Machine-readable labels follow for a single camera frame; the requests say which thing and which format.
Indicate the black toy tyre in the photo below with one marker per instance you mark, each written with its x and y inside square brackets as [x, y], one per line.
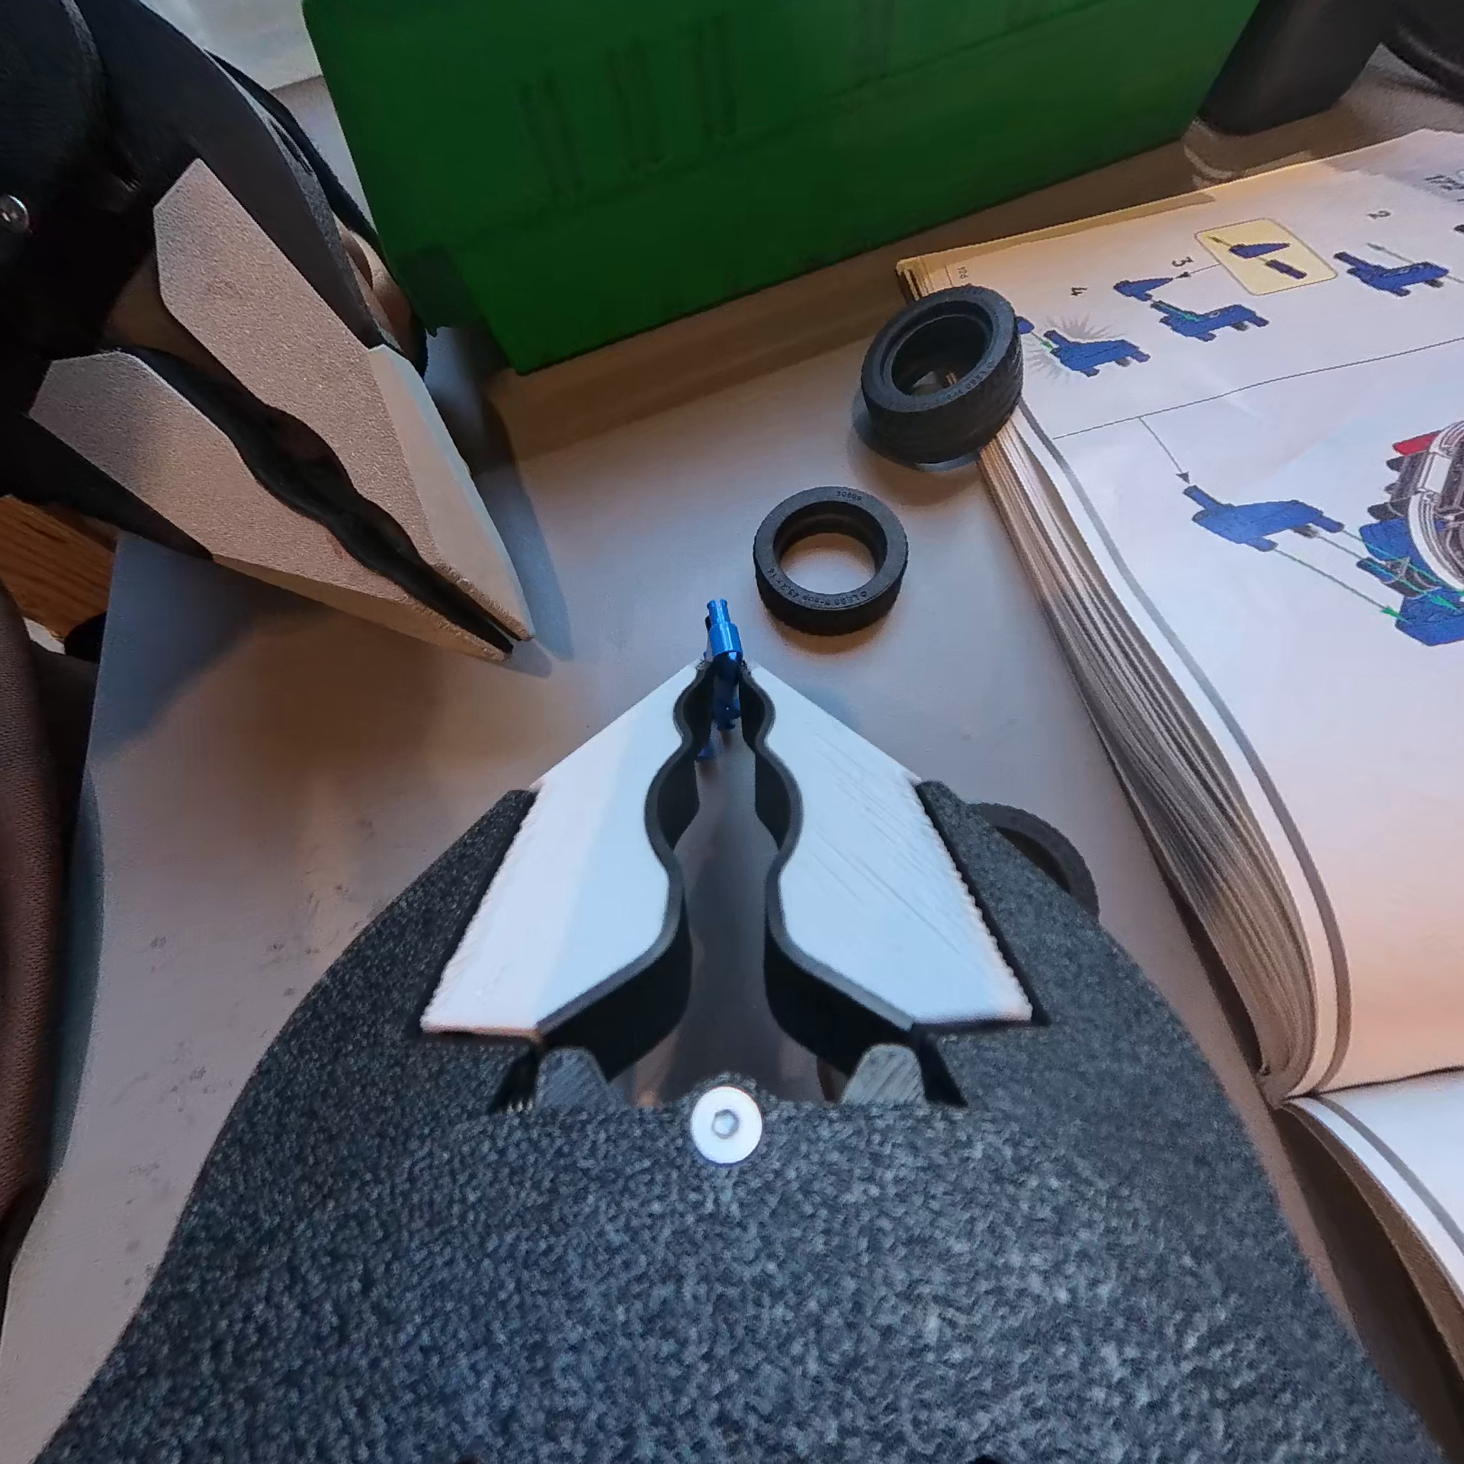
[995, 389]
[777, 582]
[1063, 857]

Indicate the blue pin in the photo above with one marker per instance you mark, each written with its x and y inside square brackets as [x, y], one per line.
[716, 617]

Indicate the open instruction booklet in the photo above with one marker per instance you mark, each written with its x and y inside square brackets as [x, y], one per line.
[1258, 687]

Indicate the green storage bin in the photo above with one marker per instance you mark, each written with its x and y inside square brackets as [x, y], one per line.
[800, 171]

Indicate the wooden bench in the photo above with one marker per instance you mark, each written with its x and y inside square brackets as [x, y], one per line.
[45, 559]

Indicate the black case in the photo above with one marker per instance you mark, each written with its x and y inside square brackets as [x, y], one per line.
[1281, 58]

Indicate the person's left hand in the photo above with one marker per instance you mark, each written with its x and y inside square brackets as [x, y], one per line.
[383, 286]

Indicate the grey desk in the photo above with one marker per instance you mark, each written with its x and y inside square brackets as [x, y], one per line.
[286, 800]

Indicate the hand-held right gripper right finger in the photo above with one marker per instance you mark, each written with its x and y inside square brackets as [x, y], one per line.
[880, 892]

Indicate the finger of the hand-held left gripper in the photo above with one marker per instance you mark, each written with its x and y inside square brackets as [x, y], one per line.
[296, 343]
[171, 457]

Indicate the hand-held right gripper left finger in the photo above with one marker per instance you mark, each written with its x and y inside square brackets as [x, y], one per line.
[549, 903]

